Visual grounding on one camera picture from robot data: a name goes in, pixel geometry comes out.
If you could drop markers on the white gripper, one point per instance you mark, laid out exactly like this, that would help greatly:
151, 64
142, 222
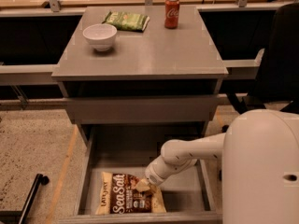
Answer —
152, 175

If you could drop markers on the brown sea salt chip bag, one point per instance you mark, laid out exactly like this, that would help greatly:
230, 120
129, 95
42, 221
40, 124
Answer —
118, 195

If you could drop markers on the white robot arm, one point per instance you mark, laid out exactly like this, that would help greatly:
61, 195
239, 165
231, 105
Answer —
259, 166

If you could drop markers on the open grey middle drawer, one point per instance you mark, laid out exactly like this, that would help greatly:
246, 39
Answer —
128, 149

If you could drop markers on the grey drawer cabinet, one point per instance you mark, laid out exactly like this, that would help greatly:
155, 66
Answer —
157, 62

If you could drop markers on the closed grey top drawer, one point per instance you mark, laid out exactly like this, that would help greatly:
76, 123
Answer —
129, 110

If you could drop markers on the green chip bag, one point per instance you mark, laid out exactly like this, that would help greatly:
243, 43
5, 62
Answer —
127, 21

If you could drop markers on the black chair leg with caster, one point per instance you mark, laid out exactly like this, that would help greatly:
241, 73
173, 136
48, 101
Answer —
19, 217

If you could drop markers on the white ceramic bowl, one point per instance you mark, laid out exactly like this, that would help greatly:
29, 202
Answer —
100, 36

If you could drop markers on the black office chair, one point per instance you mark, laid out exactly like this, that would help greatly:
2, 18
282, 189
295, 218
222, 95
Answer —
277, 78

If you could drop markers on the red cola can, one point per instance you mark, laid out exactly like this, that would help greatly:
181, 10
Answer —
171, 14

